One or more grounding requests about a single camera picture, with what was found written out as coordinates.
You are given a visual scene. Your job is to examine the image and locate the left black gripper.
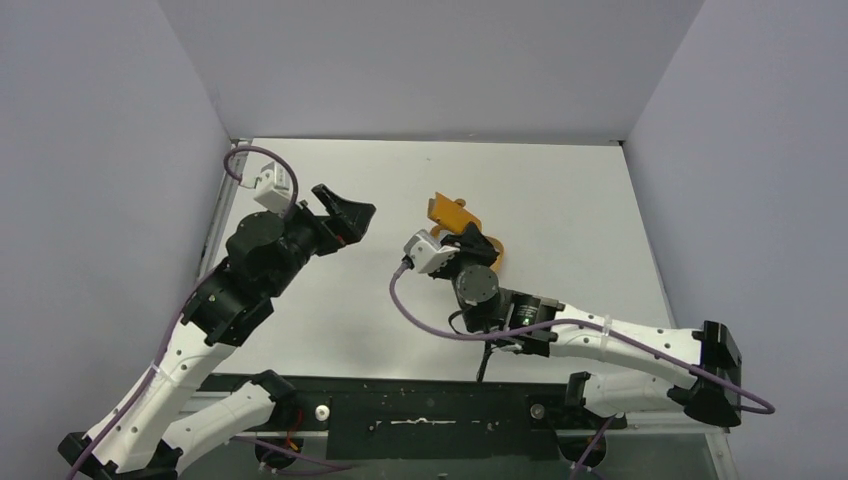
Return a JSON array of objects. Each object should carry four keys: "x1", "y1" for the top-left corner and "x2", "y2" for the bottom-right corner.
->
[{"x1": 263, "y1": 185, "x2": 375, "y2": 298}]

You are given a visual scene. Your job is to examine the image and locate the orange plastic tray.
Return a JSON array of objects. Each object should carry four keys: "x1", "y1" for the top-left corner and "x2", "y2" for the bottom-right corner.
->
[{"x1": 435, "y1": 224, "x2": 505, "y2": 273}]

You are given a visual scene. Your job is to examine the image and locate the orange leather card holder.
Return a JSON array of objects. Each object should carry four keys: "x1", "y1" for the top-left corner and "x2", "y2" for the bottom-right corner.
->
[{"x1": 427, "y1": 192, "x2": 482, "y2": 237}]

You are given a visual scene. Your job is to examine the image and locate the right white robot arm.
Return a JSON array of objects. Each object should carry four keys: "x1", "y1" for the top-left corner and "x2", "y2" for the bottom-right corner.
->
[{"x1": 431, "y1": 224, "x2": 742, "y2": 428}]

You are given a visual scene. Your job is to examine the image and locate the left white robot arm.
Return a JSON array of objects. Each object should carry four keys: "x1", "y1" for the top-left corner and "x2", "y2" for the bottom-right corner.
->
[{"x1": 58, "y1": 184, "x2": 376, "y2": 479}]

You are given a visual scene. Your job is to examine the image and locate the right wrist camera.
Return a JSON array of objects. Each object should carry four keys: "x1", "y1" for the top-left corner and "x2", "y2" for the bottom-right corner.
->
[{"x1": 403, "y1": 230, "x2": 459, "y2": 274}]

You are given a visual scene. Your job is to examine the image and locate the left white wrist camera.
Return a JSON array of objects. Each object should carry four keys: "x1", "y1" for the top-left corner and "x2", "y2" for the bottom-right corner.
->
[{"x1": 253, "y1": 162, "x2": 293, "y2": 216}]

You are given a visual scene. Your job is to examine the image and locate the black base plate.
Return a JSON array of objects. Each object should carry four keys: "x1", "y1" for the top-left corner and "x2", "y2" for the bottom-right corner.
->
[{"x1": 231, "y1": 374, "x2": 627, "y2": 462}]

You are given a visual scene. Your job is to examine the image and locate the aluminium frame rail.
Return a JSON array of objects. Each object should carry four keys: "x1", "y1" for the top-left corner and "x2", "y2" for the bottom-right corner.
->
[{"x1": 135, "y1": 388, "x2": 730, "y2": 439}]

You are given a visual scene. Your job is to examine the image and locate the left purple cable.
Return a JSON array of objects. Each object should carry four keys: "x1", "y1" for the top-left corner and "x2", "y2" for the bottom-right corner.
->
[{"x1": 64, "y1": 145, "x2": 352, "y2": 480}]

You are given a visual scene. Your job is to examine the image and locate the purple cable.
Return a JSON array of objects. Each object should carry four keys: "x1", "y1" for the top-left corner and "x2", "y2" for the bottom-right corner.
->
[
  {"x1": 64, "y1": 145, "x2": 352, "y2": 480},
  {"x1": 389, "y1": 260, "x2": 776, "y2": 480}
]

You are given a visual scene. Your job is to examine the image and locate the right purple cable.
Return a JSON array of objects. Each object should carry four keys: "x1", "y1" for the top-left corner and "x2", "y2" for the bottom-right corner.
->
[{"x1": 389, "y1": 260, "x2": 776, "y2": 480}]

